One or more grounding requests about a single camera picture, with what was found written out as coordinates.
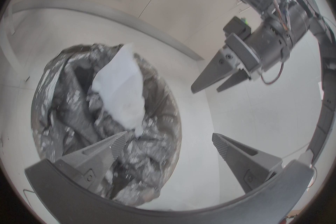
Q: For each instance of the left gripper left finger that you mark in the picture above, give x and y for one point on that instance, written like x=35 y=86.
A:
x=89 y=162

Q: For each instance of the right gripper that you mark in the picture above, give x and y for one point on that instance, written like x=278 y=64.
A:
x=267 y=47

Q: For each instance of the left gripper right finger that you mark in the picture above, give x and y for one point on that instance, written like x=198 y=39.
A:
x=249 y=167

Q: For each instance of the black plastic bag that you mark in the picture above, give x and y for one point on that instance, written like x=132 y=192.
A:
x=65 y=112

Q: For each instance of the white paper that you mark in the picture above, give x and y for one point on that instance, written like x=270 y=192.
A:
x=120 y=91

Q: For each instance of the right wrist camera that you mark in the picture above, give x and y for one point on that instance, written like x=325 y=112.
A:
x=236 y=26

